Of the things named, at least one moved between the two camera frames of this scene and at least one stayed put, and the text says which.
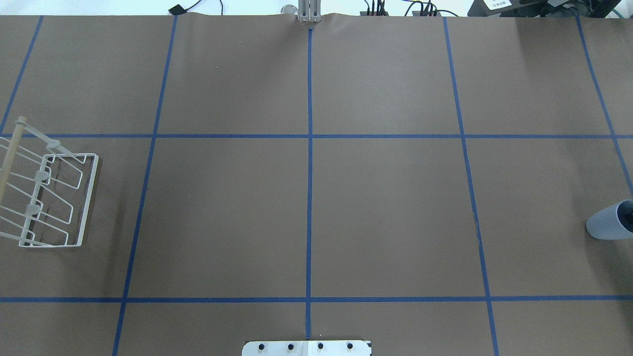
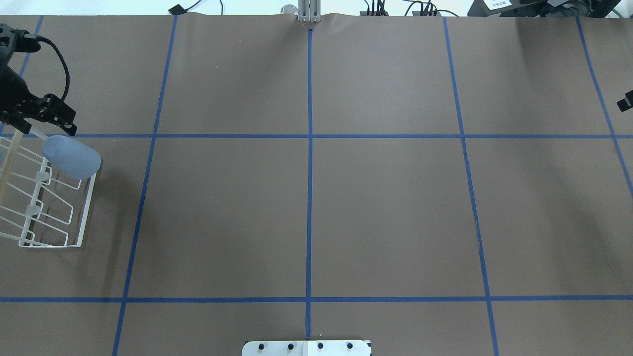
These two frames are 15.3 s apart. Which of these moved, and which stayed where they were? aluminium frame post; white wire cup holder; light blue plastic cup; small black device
Moved: light blue plastic cup
Stayed: aluminium frame post; small black device; white wire cup holder
